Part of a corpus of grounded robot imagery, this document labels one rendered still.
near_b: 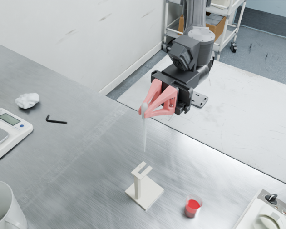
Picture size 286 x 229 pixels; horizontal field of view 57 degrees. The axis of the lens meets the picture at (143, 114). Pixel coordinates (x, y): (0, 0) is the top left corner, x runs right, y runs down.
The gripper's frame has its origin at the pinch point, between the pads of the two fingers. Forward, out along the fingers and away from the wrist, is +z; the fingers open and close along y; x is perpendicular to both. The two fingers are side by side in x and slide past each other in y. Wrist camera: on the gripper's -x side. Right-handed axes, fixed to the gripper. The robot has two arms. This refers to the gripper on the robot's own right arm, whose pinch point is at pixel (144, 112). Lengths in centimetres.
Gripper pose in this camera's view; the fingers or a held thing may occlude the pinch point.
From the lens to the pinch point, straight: 52.8
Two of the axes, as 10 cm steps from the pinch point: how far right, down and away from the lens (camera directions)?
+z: -6.7, 5.2, -5.3
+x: 0.0, 7.1, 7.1
